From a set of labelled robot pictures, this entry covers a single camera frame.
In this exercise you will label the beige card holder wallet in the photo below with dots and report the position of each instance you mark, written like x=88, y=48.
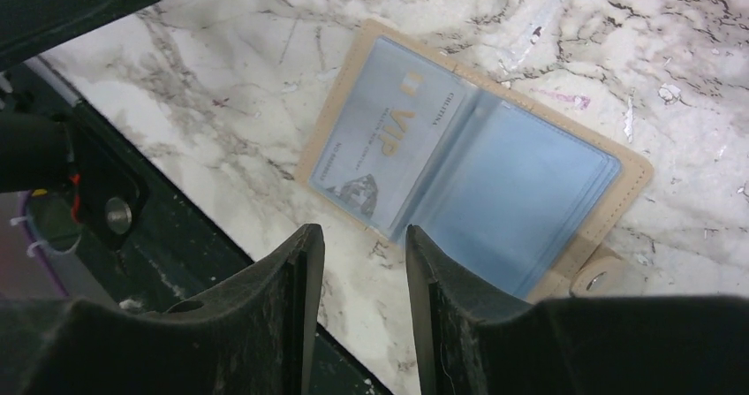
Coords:
x=515, y=192

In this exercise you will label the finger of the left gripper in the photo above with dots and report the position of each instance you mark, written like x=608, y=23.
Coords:
x=31, y=27

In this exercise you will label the black metal base rail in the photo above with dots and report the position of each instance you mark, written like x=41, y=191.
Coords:
x=140, y=237

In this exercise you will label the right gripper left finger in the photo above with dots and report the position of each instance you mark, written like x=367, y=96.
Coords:
x=253, y=333

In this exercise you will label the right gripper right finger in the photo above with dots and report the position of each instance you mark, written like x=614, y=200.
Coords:
x=472, y=338

